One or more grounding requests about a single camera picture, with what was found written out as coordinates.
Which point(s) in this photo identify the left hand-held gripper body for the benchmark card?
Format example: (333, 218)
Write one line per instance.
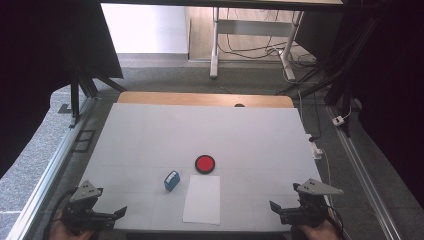
(85, 206)

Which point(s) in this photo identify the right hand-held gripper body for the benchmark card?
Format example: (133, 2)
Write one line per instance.
(310, 213)

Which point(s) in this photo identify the blue stamp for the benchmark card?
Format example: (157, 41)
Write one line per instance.
(172, 181)

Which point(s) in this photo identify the white paper sheet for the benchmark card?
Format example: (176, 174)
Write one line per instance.
(202, 200)

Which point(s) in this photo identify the red ink pad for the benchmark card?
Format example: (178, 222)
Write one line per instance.
(204, 163)

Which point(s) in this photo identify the person's right hand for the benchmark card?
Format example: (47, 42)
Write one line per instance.
(321, 233)

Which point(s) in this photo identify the person's left hand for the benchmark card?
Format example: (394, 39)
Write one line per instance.
(66, 234)

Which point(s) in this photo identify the white power strip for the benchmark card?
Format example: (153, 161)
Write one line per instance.
(315, 148)

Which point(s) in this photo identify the white table mat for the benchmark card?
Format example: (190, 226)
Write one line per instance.
(233, 133)

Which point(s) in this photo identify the white plug adapter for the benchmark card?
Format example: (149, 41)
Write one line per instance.
(338, 120)

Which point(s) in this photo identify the black metal stand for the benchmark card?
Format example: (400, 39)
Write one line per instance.
(75, 100)

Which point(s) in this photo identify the black curtain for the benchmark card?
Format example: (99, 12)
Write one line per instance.
(40, 66)
(383, 83)

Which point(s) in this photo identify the aluminium floor rail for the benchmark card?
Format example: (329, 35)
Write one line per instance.
(363, 180)
(50, 170)

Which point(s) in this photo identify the white desk frame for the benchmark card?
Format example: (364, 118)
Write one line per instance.
(253, 27)

